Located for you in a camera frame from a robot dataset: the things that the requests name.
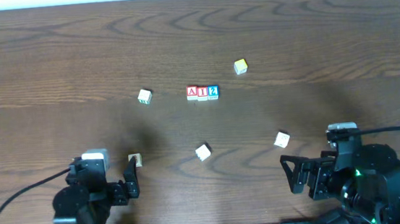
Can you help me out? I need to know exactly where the red letter A block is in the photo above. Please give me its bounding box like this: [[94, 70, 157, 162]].
[[186, 85, 198, 100]]

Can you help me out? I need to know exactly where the red letter I block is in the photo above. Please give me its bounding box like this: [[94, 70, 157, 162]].
[[197, 86, 209, 101]]

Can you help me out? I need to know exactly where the blue number 2 block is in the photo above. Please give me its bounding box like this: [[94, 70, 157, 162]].
[[208, 85, 220, 100]]

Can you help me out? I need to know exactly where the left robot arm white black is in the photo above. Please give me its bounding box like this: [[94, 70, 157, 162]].
[[53, 152, 140, 224]]

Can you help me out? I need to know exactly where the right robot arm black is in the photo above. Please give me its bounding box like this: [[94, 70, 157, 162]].
[[280, 128, 400, 224]]

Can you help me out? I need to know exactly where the brown picture wooden block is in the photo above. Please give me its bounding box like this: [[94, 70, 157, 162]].
[[128, 153, 143, 168]]

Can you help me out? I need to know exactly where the plain wooden block right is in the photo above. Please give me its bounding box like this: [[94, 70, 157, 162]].
[[274, 132, 290, 148]]

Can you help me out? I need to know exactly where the plain wooden block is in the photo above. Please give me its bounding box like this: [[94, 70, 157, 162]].
[[195, 144, 211, 161], [274, 132, 290, 148]]

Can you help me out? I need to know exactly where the plain wooden block centre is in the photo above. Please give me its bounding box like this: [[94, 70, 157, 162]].
[[195, 144, 211, 161]]

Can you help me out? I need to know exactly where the green edged wooden block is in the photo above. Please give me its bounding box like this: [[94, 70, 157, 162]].
[[137, 89, 153, 104]]

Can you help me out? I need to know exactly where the yellow top wooden block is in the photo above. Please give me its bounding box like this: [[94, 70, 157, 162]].
[[234, 59, 248, 74]]

